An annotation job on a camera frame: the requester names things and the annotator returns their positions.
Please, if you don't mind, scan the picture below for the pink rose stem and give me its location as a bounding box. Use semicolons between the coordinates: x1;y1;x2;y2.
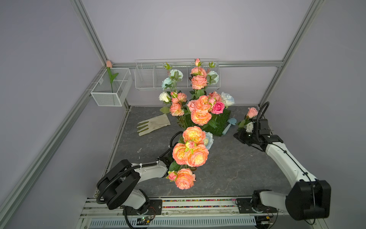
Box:
238;107;258;129

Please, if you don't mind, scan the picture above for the large peach peony spray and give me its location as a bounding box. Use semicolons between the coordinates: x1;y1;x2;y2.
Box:
166;126;209;190

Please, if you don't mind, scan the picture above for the magenta rose stem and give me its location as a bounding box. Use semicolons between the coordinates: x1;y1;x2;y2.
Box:
211;102;226;115

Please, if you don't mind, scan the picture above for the peach peony bunch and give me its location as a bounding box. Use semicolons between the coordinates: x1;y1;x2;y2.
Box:
187;95;217;127

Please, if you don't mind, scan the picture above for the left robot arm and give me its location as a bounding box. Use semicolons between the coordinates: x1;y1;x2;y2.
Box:
96;146;173;215

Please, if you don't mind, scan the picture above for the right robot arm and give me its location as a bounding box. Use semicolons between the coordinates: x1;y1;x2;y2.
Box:
234;119;331;221

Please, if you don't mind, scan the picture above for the light blue trowel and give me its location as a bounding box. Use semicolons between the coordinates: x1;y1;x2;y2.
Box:
222;118;237;135

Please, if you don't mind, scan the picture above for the beige garden glove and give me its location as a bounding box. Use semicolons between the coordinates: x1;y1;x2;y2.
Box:
137;114;171;136

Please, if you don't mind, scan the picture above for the green artificial grass mat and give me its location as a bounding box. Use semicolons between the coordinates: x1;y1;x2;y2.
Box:
185;108;231;136

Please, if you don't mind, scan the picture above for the white blue rose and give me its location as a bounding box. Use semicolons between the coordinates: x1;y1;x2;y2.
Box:
204;131;214;150

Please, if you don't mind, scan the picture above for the pale blue rose spray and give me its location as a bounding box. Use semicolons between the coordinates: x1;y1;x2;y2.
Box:
159;63;186;117

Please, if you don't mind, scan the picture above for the small peach rose spray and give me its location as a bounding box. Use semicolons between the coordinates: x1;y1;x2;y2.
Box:
183;58;234;114

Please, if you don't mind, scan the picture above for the pink tulip stem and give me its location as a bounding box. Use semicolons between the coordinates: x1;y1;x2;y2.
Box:
106;60;119;93

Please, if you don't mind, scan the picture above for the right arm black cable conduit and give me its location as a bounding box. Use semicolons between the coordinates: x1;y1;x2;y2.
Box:
255;101;271;144

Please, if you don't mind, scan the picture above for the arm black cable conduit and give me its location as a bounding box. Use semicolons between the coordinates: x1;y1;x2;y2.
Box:
95;131;184;205
255;101;271;144

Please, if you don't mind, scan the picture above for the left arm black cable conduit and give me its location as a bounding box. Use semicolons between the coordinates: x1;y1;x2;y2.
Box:
95;131;184;205

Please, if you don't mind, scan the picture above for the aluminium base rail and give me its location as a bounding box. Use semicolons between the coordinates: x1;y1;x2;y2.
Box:
75;196;329;229

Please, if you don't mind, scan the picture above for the white wire wall rack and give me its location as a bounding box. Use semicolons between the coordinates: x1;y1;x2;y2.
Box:
135;58;221;90

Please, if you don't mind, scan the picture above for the white mesh wall basket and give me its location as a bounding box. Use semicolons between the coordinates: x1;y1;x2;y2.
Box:
91;68;133;107

